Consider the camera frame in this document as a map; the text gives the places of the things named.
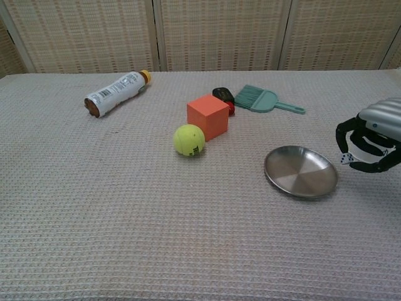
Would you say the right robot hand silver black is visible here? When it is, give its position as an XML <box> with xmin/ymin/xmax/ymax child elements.
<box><xmin>335</xmin><ymin>97</ymin><xmax>401</xmax><ymax>174</ymax></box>

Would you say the white paper cup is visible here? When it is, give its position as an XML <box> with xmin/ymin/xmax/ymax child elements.
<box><xmin>348</xmin><ymin>134</ymin><xmax>399</xmax><ymax>164</ymax></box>

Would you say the round silver metal plate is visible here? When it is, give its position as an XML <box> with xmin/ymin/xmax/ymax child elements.
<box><xmin>263</xmin><ymin>145</ymin><xmax>340</xmax><ymax>200</ymax></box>

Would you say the woven folding screen panel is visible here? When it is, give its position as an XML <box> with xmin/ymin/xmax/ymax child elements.
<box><xmin>380</xmin><ymin>31</ymin><xmax>401</xmax><ymax>70</ymax></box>
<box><xmin>0</xmin><ymin>18</ymin><xmax>36</xmax><ymax>79</ymax></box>
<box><xmin>153</xmin><ymin>0</ymin><xmax>294</xmax><ymax>72</ymax></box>
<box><xmin>0</xmin><ymin>0</ymin><xmax>162</xmax><ymax>75</ymax></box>
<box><xmin>278</xmin><ymin>0</ymin><xmax>401</xmax><ymax>71</ymax></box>

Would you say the teal hand brush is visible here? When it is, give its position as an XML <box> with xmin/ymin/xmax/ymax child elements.
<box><xmin>234</xmin><ymin>84</ymin><xmax>306</xmax><ymax>115</ymax></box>

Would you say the black oval plastic gadget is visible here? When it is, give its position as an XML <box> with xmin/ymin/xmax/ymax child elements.
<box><xmin>212</xmin><ymin>87</ymin><xmax>235</xmax><ymax>104</ymax></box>

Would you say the orange foam cube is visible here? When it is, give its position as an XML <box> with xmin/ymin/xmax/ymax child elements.
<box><xmin>186</xmin><ymin>94</ymin><xmax>230</xmax><ymax>142</ymax></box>

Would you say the yellow tennis ball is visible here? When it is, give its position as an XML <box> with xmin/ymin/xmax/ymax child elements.
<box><xmin>173</xmin><ymin>124</ymin><xmax>206</xmax><ymax>157</ymax></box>

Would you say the white labelled bottle yellow cap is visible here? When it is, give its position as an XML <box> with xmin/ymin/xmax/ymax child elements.
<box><xmin>83</xmin><ymin>70</ymin><xmax>152</xmax><ymax>119</ymax></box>

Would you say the beige waffle weave tablecloth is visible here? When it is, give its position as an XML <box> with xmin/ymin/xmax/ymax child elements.
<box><xmin>0</xmin><ymin>69</ymin><xmax>401</xmax><ymax>301</ymax></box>

